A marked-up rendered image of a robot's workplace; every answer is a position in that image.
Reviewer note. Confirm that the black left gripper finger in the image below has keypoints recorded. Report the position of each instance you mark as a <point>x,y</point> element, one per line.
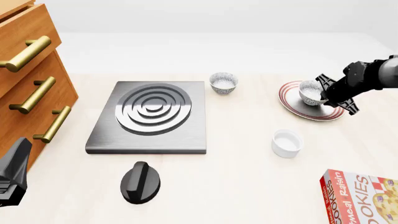
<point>18,161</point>

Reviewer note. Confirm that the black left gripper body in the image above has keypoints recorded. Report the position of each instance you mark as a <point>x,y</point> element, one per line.
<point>11,194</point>

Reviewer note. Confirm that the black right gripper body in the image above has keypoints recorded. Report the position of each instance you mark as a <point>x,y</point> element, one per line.
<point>349,106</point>

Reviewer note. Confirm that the patterned black white bowl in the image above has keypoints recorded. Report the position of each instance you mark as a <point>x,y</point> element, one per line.
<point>309,94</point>
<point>223,82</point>

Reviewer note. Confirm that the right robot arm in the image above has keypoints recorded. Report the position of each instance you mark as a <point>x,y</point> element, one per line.
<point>367,74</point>

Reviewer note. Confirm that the plate with red rings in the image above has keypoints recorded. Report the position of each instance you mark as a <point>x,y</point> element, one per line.
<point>311,113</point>

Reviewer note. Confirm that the red cookies box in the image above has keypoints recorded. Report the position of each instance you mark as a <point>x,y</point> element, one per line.
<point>351,198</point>

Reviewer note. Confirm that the flat stove plate with rings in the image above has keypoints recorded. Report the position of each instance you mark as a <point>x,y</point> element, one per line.
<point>146,140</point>

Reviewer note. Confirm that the white ramekin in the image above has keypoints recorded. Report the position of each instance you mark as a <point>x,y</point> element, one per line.
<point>287,144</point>

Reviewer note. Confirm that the wooden cabinet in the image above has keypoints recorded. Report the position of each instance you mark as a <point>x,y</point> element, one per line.
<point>66,93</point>

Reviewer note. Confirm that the round black stove knob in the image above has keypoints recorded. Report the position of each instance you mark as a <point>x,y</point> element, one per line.
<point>140,184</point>

